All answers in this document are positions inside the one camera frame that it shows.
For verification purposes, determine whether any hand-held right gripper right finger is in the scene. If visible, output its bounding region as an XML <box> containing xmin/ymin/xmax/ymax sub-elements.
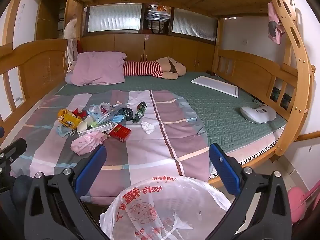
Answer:
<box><xmin>209</xmin><ymin>142</ymin><xmax>293</xmax><ymax>240</ymax></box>

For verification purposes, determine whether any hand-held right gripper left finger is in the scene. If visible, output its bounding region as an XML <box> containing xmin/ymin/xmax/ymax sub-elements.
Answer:
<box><xmin>24</xmin><ymin>144</ymin><xmax>108</xmax><ymax>240</ymax></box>

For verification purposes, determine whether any pink tissue pack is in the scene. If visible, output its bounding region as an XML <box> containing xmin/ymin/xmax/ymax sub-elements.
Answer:
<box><xmin>71</xmin><ymin>131</ymin><xmax>105</xmax><ymax>155</ymax></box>

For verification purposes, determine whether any white carton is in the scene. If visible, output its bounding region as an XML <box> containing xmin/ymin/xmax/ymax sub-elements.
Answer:
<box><xmin>79</xmin><ymin>122</ymin><xmax>118</xmax><ymax>137</ymax></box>

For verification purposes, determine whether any white paper cup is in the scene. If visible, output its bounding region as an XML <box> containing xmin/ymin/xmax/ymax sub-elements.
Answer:
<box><xmin>77</xmin><ymin>116</ymin><xmax>97</xmax><ymax>133</ymax></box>

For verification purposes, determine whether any red cigarette box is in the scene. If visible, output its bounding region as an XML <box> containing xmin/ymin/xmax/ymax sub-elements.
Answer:
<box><xmin>109</xmin><ymin>124</ymin><xmax>132</xmax><ymax>143</ymax></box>

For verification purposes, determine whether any red snack wrapper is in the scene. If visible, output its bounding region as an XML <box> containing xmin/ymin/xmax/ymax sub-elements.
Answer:
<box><xmin>72</xmin><ymin>109</ymin><xmax>88</xmax><ymax>119</ymax></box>

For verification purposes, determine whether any yellow snack packet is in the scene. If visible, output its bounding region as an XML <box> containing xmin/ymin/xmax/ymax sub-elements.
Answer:
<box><xmin>57</xmin><ymin>109</ymin><xmax>83</xmax><ymax>128</ymax></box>

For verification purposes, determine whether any black plastic bag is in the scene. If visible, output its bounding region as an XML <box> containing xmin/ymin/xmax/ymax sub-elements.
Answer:
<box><xmin>117</xmin><ymin>107</ymin><xmax>134</xmax><ymax>120</ymax></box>

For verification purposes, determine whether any white tissue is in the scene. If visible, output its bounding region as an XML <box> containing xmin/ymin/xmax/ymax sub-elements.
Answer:
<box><xmin>141</xmin><ymin>121</ymin><xmax>155</xmax><ymax>134</ymax></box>

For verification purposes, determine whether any white bin with plastic liner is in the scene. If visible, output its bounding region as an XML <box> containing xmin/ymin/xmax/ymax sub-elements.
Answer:
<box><xmin>99</xmin><ymin>176</ymin><xmax>233</xmax><ymax>240</ymax></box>

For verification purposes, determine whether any green mattress pad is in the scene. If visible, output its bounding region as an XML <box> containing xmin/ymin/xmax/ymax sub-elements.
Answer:
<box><xmin>54</xmin><ymin>71</ymin><xmax>287</xmax><ymax>153</ymax></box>

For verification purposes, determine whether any white handheld vacuum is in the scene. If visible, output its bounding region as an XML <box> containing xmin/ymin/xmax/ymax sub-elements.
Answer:
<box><xmin>240</xmin><ymin>105</ymin><xmax>277</xmax><ymax>124</ymax></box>

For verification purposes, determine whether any pink checked bed sheet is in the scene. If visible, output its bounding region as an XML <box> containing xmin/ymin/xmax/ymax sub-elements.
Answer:
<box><xmin>10</xmin><ymin>89</ymin><xmax>210</xmax><ymax>198</ymax></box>

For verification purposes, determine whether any white flat board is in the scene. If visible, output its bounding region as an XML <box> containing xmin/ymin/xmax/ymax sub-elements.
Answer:
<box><xmin>191</xmin><ymin>75</ymin><xmax>239</xmax><ymax>98</ymax></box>

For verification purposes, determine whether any pink plastic stool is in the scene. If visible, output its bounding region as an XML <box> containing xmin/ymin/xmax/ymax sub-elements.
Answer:
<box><xmin>287</xmin><ymin>180</ymin><xmax>320</xmax><ymax>224</ymax></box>

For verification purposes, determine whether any pink pillow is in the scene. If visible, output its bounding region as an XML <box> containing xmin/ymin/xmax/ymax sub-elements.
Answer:
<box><xmin>65</xmin><ymin>51</ymin><xmax>127</xmax><ymax>86</ymax></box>

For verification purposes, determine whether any striped plush toy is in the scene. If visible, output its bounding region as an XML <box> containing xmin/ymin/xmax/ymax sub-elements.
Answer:
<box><xmin>122</xmin><ymin>57</ymin><xmax>187</xmax><ymax>80</ymax></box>

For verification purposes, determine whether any wooden bed ladder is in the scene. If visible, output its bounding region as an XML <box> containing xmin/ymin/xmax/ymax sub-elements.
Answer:
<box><xmin>266</xmin><ymin>0</ymin><xmax>315</xmax><ymax>162</ymax></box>

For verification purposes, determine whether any frosted glass window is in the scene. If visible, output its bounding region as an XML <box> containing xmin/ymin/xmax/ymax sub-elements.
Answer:
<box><xmin>172</xmin><ymin>7</ymin><xmax>218</xmax><ymax>43</ymax></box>
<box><xmin>87</xmin><ymin>4</ymin><xmax>142</xmax><ymax>33</ymax></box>

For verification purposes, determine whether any pink hanging cloth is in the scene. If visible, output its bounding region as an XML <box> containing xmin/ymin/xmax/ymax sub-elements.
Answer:
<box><xmin>267</xmin><ymin>1</ymin><xmax>285</xmax><ymax>45</ymax></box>

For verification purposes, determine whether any stack of books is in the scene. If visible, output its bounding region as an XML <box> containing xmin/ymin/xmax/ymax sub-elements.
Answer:
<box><xmin>145</xmin><ymin>4</ymin><xmax>172</xmax><ymax>34</ymax></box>

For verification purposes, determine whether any vacuum power cable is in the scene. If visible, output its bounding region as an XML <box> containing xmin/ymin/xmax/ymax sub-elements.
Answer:
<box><xmin>251</xmin><ymin>96</ymin><xmax>268</xmax><ymax>106</ymax></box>

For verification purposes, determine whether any wooden bunk bed frame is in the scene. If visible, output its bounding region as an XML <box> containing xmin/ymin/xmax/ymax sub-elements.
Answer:
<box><xmin>0</xmin><ymin>0</ymin><xmax>315</xmax><ymax>188</ymax></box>

